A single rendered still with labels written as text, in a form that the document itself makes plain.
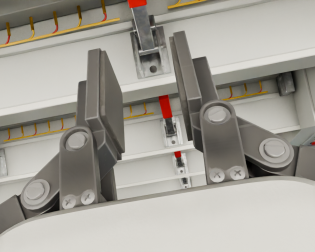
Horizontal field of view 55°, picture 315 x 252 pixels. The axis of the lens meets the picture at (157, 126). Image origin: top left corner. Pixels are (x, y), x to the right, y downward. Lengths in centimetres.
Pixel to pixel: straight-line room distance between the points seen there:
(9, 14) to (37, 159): 26
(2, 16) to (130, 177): 44
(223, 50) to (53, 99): 15
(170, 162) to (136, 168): 7
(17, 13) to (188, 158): 45
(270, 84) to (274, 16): 20
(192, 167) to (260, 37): 41
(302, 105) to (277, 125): 4
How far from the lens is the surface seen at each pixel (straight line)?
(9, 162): 51
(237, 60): 26
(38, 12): 28
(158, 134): 44
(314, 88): 41
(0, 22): 29
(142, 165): 64
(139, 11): 22
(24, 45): 29
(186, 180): 82
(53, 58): 28
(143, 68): 25
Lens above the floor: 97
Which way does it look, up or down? 68 degrees down
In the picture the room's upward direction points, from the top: 21 degrees counter-clockwise
